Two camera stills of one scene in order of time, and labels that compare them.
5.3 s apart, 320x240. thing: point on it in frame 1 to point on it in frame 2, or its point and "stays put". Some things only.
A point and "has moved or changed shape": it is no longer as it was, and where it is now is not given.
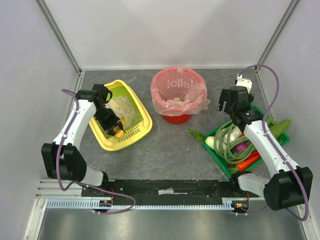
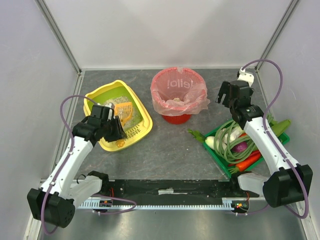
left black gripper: (113, 126) to (113, 128)
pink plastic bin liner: (179, 91) stays put
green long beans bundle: (230, 142) stays put
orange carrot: (240, 166) stays put
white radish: (210, 141) stays put
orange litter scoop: (119, 132) has moved or changed shape
